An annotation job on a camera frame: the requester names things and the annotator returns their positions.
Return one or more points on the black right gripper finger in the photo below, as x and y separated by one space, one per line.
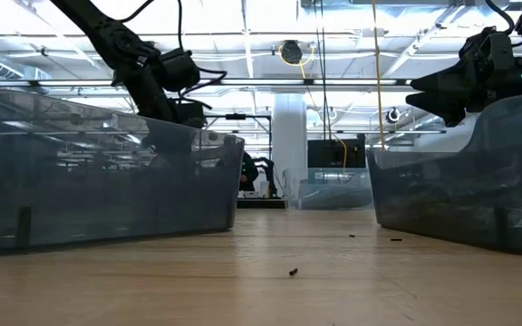
440 106
442 81

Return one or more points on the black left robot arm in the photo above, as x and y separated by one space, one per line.
111 36

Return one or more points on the gray plastic bin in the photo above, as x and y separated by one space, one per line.
447 199
107 204

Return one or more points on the person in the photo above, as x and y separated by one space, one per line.
248 172

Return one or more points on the black panel screen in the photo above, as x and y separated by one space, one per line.
333 154

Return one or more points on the clear plastic bin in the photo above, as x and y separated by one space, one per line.
329 192

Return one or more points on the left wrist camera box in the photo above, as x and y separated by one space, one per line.
191 114

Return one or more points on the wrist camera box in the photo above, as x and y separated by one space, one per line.
191 114
487 47

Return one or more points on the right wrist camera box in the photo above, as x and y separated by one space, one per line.
487 47

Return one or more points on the black aluminium table frame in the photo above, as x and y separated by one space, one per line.
261 204

